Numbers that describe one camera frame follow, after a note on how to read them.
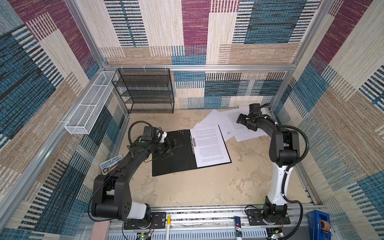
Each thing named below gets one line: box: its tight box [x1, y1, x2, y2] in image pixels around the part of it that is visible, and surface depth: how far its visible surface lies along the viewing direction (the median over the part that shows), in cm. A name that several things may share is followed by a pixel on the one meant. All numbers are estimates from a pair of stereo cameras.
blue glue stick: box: [234, 216, 242, 240], surface depth 71 cm
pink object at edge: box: [89, 220, 111, 240], surface depth 71 cm
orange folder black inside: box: [152, 124, 232, 177], surface depth 95 cm
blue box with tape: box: [307, 209, 332, 240], surface depth 69 cm
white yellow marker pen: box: [166, 215, 172, 240], surface depth 73 cm
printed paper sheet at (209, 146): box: [190, 124, 231, 168], surface depth 101 cm
